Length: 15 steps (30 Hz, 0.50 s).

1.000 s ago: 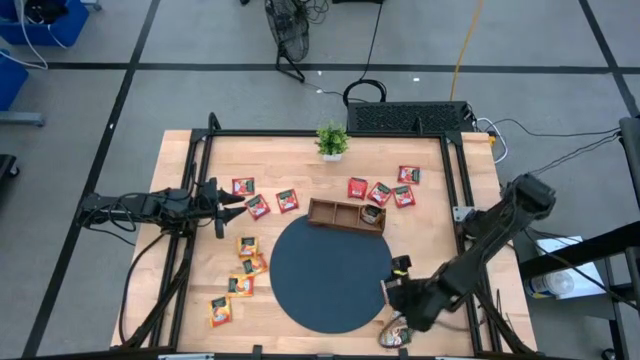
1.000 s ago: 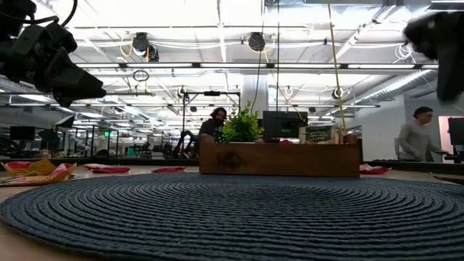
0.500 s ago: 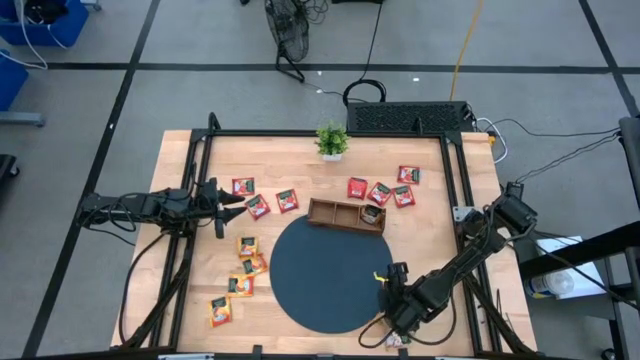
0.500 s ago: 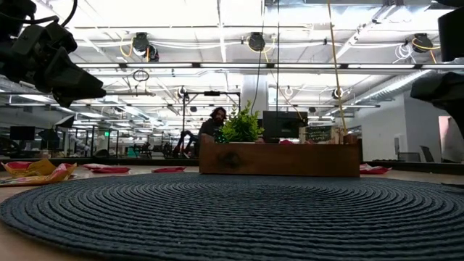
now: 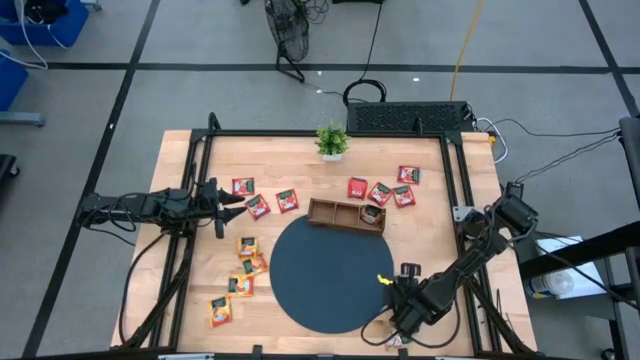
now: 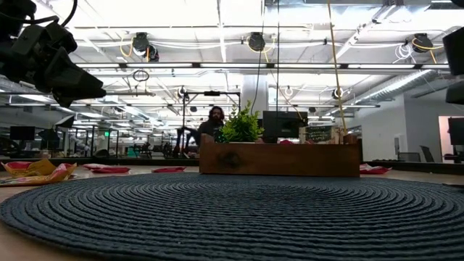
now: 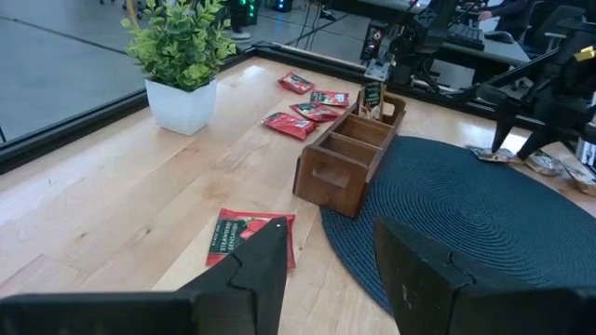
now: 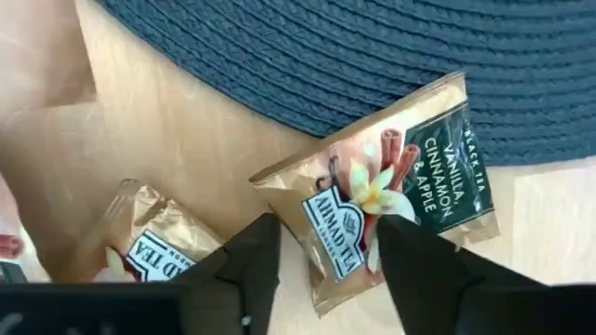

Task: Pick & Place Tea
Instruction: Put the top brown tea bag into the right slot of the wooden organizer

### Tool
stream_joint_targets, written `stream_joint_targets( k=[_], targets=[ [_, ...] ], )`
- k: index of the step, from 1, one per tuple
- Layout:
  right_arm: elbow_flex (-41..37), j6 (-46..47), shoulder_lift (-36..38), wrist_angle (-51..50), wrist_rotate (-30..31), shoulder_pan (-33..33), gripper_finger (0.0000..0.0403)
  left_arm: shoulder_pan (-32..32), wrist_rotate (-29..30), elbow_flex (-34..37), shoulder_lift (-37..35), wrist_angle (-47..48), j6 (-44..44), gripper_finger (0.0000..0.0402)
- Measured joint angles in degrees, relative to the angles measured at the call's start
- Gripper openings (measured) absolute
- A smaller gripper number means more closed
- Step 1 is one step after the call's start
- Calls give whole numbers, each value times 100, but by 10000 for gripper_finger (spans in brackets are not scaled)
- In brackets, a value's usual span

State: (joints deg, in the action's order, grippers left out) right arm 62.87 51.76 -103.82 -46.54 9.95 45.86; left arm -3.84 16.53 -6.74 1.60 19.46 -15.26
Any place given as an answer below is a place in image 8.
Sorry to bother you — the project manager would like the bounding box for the round blue woven placemat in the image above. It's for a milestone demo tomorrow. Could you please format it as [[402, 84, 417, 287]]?
[[95, 0, 596, 167]]

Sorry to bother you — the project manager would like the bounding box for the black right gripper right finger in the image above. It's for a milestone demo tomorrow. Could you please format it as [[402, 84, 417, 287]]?
[[375, 214, 549, 335]]

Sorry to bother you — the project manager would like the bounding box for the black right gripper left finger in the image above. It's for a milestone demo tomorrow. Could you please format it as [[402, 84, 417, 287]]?
[[174, 212, 283, 335]]

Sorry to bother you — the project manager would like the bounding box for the gold vanilla tea packet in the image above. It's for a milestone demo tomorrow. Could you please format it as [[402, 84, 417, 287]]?
[[60, 179, 224, 284], [249, 72, 502, 318]]

